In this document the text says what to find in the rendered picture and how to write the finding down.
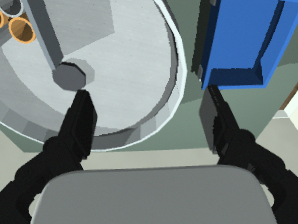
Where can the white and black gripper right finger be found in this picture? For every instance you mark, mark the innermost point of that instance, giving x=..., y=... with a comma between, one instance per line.
x=242, y=151

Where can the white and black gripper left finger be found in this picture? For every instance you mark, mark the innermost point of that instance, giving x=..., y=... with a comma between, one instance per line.
x=75, y=140

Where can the bronze bushing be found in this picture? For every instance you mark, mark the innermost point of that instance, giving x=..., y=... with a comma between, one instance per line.
x=4, y=19
x=20, y=31

